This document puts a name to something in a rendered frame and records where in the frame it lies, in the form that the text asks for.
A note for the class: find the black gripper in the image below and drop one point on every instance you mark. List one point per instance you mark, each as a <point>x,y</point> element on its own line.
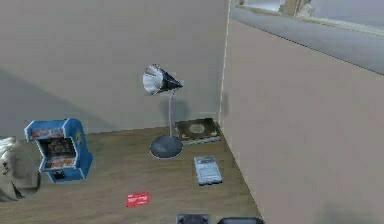
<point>193,220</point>

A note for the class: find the red card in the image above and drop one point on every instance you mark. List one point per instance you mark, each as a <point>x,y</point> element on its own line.
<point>138,199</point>

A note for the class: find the grey desk lamp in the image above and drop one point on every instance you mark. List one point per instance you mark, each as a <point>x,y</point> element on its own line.
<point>166,147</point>

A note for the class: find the blue arcade cabinet toy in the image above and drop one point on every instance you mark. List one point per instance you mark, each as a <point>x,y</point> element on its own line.
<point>71,133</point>

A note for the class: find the pale crumpled cloth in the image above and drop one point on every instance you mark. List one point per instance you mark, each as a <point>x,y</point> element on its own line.
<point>13,173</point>

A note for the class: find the window with grey frame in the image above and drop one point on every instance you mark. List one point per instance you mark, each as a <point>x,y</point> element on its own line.
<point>300,30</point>

